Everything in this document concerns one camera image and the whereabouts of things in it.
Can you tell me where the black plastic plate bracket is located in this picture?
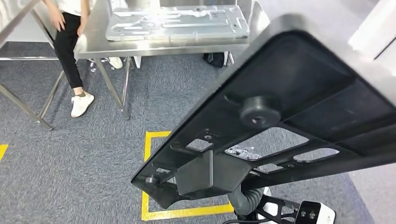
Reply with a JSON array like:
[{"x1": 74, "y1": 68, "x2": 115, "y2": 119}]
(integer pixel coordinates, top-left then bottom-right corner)
[{"x1": 130, "y1": 14, "x2": 396, "y2": 210}]

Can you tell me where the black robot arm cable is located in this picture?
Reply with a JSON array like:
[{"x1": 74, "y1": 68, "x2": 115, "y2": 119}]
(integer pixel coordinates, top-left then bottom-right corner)
[{"x1": 222, "y1": 217, "x2": 270, "y2": 224}]

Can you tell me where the machined aluminium plate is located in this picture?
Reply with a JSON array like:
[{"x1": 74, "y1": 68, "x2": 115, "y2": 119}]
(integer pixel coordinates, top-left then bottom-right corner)
[{"x1": 106, "y1": 4, "x2": 251, "y2": 42}]

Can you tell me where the person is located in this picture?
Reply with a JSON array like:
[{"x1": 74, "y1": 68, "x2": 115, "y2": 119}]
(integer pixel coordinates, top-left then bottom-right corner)
[{"x1": 42, "y1": 0, "x2": 124, "y2": 119}]

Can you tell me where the steel side table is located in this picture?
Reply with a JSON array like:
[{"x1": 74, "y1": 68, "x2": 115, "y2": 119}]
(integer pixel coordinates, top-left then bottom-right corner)
[{"x1": 0, "y1": 0, "x2": 67, "y2": 131}]

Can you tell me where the stainless steel workbench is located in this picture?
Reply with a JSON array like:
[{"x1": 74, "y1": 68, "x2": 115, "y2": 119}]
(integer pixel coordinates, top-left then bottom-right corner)
[{"x1": 74, "y1": 0, "x2": 271, "y2": 120}]

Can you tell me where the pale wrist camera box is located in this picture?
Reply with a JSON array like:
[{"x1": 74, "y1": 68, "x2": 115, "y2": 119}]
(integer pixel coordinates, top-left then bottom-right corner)
[{"x1": 255, "y1": 195, "x2": 336, "y2": 224}]

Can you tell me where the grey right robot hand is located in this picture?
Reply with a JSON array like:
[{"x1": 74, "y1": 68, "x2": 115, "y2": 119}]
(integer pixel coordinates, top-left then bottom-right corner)
[{"x1": 224, "y1": 144, "x2": 263, "y2": 216}]

